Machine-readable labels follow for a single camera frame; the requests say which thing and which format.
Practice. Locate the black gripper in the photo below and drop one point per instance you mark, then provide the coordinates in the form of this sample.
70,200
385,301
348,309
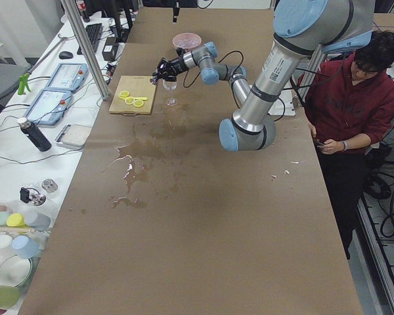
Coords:
173,66

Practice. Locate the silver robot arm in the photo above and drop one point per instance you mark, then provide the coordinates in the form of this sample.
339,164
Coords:
211,71
300,27

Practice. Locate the clear wine glass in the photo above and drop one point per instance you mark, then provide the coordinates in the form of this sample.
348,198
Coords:
170,85

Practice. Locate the pink bowl of ice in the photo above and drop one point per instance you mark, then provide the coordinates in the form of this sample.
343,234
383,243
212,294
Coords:
187,41

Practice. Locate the bamboo cutting board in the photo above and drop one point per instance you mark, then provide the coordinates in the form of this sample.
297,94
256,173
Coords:
138,86

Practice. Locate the middle lemon slice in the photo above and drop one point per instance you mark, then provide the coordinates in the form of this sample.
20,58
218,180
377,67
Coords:
129,100

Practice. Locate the far lemon slice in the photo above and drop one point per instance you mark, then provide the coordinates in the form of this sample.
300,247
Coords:
123,94

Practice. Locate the black keyboard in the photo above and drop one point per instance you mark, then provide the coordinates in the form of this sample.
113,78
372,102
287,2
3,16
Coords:
94,32

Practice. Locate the upper teach pendant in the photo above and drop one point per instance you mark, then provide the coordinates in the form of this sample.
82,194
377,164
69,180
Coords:
68,76

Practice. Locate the teach pendant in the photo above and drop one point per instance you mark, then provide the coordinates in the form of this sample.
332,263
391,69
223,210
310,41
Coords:
68,76
48,107

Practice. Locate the black computer mouse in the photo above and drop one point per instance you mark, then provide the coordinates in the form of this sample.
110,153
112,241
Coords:
64,55

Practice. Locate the white digital scale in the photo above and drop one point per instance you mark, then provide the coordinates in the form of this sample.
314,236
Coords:
73,136

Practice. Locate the lower teach pendant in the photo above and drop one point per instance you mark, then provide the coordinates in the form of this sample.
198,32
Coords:
48,107

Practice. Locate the green clamp stand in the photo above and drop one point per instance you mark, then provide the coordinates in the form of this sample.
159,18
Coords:
23,84

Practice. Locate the black water bottle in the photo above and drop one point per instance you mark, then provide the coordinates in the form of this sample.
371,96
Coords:
34,134

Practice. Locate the small steel weight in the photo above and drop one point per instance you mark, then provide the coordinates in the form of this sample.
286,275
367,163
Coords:
49,185

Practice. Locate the black clip gadget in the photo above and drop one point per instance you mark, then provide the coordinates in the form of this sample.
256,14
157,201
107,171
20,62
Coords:
25,195

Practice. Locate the yellow cup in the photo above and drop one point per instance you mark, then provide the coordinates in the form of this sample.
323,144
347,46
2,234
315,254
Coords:
15,220

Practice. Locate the person in red hoodie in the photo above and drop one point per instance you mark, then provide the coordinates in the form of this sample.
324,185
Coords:
349,106

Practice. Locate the mint green cup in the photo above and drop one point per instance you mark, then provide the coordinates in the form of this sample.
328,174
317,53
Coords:
3,218

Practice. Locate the blue-grey cup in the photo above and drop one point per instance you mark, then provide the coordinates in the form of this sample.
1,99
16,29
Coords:
25,247

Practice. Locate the green bowl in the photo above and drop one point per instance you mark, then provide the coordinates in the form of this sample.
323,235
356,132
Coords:
9,296

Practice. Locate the lemon slice near handle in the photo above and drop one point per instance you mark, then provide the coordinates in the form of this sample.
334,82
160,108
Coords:
138,103

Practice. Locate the aluminium frame post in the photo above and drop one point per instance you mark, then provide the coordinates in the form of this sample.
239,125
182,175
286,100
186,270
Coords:
83,41

